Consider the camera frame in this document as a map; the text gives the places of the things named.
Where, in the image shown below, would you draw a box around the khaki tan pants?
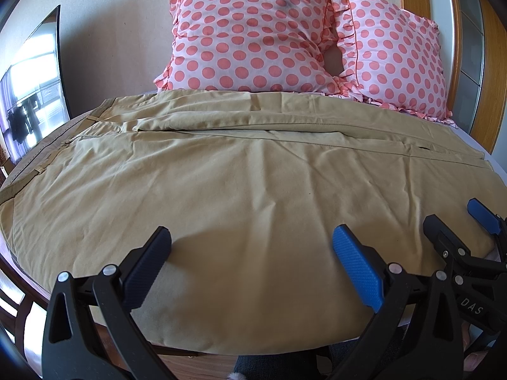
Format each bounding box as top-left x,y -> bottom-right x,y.
0,89 -> 498,356

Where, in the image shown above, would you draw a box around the right pink polka-dot pillow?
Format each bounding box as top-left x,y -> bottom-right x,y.
328,0 -> 454,125

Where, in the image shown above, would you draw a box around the pink polka-dot pillow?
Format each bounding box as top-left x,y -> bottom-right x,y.
154,0 -> 339,95
328,0 -> 454,125

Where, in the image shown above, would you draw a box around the wooden wardrobe with glass panels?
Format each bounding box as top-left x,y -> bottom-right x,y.
398,0 -> 507,155

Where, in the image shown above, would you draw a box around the left pink polka-dot pillow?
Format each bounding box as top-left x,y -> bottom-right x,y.
154,0 -> 339,95

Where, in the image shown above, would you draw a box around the wall-mounted black television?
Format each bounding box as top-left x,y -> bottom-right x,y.
1,7 -> 70,163

